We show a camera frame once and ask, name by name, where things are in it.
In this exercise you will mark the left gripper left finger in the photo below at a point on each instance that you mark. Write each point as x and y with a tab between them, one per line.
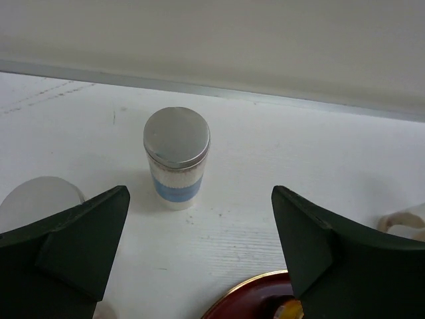
59	267

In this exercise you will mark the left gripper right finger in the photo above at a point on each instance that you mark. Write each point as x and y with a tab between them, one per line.
339	268

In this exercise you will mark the silver lid blue label jar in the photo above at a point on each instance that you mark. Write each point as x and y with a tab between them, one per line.
177	142

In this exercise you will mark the red lid sauce jar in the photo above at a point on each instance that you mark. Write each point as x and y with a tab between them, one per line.
290	309

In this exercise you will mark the pink lid spice bottle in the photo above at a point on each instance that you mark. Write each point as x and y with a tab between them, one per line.
104	310

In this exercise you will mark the silver lid spice jar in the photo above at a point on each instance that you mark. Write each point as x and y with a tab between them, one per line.
37	199

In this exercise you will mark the black cap brown spice bottle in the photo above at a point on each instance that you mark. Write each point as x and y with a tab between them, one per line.
412	217

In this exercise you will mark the round red tray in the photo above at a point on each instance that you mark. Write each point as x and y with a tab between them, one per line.
257	297

